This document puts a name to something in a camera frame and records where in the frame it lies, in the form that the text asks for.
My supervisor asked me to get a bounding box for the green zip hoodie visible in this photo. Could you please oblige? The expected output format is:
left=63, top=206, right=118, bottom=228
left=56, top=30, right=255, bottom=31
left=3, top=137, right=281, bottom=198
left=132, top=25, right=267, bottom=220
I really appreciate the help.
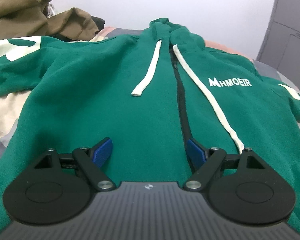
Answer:
left=0, top=19, right=300, bottom=239

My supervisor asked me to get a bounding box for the brown hooded coat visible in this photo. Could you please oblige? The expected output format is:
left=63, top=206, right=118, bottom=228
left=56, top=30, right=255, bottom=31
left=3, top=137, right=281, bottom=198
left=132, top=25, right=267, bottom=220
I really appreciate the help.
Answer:
left=0, top=0, right=100, bottom=42

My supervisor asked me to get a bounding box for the black padded jacket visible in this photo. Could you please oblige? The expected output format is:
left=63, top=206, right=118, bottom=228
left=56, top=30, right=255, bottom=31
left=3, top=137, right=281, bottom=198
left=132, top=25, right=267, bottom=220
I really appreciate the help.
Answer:
left=50, top=16, right=105, bottom=42

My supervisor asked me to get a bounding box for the grey wardrobe door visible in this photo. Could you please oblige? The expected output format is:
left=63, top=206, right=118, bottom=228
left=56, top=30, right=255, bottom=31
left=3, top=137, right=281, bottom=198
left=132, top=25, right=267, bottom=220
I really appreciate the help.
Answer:
left=257, top=0, right=300, bottom=89

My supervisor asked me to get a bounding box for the patchwork bed sheet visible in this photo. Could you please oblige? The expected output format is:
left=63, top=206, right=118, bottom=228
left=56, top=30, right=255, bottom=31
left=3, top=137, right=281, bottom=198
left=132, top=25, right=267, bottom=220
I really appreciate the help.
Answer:
left=0, top=40, right=300, bottom=158

